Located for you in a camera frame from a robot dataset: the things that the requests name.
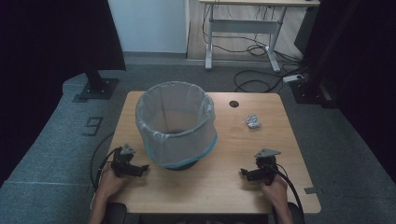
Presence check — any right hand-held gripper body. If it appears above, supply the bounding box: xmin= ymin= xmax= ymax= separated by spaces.
xmin=253 ymin=147 xmax=282 ymax=185

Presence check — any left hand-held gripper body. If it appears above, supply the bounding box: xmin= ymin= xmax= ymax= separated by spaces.
xmin=110 ymin=143 xmax=138 ymax=178

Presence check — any silver wrapper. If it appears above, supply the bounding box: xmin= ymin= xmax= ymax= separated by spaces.
xmin=244 ymin=113 xmax=262 ymax=130

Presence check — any bin with clear liner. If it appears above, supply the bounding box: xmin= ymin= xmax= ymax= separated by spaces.
xmin=134 ymin=80 xmax=219 ymax=169

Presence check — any person's left hand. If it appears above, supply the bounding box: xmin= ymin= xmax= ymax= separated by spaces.
xmin=98 ymin=162 xmax=135 ymax=201

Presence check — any person's right hand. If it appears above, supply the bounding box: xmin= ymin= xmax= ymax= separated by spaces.
xmin=260 ymin=173 xmax=290 ymax=213

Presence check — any black stand base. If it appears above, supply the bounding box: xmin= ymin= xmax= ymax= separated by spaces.
xmin=72 ymin=59 xmax=120 ymax=104

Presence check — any black metal stand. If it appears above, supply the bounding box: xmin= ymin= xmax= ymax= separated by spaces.
xmin=289 ymin=0 xmax=362 ymax=109

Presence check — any white power strip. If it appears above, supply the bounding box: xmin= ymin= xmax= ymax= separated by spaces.
xmin=282 ymin=74 xmax=304 ymax=84

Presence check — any black box under desk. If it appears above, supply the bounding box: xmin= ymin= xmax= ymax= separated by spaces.
xmin=293 ymin=5 xmax=322 ymax=58

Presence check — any white partition panel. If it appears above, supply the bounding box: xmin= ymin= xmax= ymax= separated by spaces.
xmin=106 ymin=0 xmax=191 ymax=55

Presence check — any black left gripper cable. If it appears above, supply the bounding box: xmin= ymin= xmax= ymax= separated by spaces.
xmin=90 ymin=132 xmax=123 ymax=191

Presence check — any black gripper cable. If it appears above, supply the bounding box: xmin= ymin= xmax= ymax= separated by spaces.
xmin=90 ymin=132 xmax=123 ymax=191
xmin=268 ymin=164 xmax=305 ymax=217

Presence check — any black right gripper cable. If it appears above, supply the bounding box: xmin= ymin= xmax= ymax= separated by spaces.
xmin=268 ymin=164 xmax=305 ymax=217

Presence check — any tangle of black floor cables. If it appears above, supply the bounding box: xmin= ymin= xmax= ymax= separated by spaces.
xmin=201 ymin=4 xmax=310 ymax=94

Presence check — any white desk frame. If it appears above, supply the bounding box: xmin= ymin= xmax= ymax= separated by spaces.
xmin=199 ymin=0 xmax=321 ymax=74

